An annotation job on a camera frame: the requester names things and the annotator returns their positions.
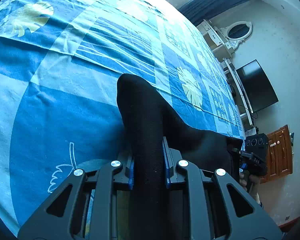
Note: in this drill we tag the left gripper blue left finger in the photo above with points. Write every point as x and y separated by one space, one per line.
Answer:
129 172

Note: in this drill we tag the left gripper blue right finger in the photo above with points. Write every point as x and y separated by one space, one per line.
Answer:
169 163

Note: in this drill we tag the black pants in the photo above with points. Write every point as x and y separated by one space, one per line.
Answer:
155 212

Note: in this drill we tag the person's right hand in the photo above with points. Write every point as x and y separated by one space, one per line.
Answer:
251 185

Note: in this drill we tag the brown wooden door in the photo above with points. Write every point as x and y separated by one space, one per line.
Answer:
279 155

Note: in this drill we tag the white tv cabinet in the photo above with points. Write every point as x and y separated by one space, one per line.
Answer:
242 102

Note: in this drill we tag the black flat television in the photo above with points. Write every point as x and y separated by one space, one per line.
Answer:
257 86

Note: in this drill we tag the white dressing table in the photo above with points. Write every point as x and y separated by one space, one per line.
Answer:
219 45

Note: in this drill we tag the blue patterned bed sheet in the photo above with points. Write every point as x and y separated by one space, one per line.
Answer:
59 65

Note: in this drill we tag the white oval wall mirror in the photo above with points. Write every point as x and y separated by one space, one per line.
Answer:
237 33

